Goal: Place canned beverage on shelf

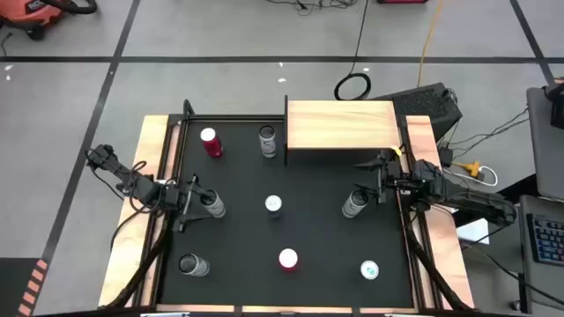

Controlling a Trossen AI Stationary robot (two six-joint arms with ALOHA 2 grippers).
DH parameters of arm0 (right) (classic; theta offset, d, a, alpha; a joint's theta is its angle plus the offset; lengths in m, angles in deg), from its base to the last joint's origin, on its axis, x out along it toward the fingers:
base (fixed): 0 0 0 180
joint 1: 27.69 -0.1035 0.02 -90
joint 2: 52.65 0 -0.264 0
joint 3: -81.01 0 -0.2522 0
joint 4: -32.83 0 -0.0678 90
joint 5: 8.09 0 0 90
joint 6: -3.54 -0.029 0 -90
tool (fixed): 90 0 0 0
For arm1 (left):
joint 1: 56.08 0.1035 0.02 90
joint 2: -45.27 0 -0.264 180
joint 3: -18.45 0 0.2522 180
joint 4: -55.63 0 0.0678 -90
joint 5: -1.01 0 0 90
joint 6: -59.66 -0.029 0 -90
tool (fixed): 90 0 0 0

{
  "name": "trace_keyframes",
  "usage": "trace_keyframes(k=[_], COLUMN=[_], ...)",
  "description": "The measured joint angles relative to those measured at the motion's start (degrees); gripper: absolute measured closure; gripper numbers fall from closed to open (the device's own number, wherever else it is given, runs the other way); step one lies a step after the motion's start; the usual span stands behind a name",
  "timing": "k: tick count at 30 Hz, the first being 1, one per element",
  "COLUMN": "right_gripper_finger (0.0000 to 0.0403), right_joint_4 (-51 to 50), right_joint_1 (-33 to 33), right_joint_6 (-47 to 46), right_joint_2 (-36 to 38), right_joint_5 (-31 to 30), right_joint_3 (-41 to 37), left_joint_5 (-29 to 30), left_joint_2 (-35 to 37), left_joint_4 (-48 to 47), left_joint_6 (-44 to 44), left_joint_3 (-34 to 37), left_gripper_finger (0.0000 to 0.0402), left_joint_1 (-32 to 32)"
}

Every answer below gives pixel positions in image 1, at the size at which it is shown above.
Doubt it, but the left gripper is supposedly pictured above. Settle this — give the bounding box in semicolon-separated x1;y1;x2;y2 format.
160;174;212;233

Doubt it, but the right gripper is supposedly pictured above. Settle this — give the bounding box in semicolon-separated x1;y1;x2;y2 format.
350;150;415;205

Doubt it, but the blue silver energy drink can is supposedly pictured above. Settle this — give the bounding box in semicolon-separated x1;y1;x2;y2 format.
357;259;381;282
263;194;284;220

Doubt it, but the red cola zero can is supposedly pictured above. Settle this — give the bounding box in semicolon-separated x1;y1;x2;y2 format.
199;126;225;159
278;247;300;273

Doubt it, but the dark table mat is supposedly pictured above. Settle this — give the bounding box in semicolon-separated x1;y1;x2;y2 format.
157;119;416;309

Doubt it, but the black mesh computer case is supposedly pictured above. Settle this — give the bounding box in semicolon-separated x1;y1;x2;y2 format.
374;82;464;143

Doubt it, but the yellow power splitter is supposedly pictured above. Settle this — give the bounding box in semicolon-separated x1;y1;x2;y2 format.
453;160;485;178

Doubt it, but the white paper sheet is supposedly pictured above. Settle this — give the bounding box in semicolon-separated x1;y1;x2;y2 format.
456;217;491;246

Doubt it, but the grey desk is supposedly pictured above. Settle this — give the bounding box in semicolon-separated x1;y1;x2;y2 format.
518;195;564;314
526;85;564;202

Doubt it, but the black keyboard with blue keys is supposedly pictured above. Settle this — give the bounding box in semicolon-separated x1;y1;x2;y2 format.
526;213;564;269

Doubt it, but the black desk device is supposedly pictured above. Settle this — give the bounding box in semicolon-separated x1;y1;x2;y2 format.
544;81;564;131

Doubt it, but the orange shop vacuum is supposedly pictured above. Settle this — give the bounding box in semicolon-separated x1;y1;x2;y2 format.
0;0;67;41

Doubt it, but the wooden shelf with black frame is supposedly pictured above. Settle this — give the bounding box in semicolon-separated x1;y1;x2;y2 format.
283;94;404;167

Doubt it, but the black hanging base cable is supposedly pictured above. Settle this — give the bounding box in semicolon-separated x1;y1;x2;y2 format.
108;204;151;253

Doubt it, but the black coiled floor cable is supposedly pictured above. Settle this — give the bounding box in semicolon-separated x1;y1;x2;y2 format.
333;0;373;101

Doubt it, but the white looped cable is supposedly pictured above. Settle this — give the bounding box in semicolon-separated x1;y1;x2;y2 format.
442;165;499;188

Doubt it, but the yellow floor cable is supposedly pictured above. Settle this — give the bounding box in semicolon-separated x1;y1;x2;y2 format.
416;0;444;88

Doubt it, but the thin black cable tangle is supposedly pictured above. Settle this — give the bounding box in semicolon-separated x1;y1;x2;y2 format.
263;0;358;17

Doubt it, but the black vacuum hose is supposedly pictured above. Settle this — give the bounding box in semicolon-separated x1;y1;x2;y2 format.
41;0;99;15

